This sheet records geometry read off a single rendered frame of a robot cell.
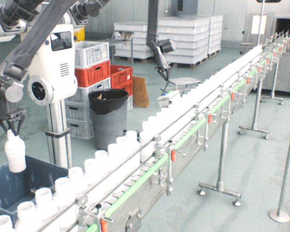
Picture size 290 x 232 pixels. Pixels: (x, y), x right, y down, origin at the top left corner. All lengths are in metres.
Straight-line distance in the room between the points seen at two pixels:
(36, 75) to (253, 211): 1.99
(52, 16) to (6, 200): 0.86
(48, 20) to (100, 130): 2.43
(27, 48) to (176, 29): 6.88
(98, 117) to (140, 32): 5.33
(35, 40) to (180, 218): 1.88
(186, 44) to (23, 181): 6.64
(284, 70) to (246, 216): 3.55
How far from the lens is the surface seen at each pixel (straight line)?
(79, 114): 3.78
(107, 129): 3.37
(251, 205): 2.84
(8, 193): 1.55
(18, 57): 1.14
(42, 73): 1.58
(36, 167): 1.49
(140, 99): 4.89
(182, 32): 7.81
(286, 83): 5.85
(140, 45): 8.47
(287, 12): 5.72
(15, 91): 1.11
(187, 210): 2.67
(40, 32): 1.10
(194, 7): 11.89
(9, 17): 1.44
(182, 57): 7.89
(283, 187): 2.63
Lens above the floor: 1.62
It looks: 20 degrees down
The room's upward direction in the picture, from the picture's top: straight up
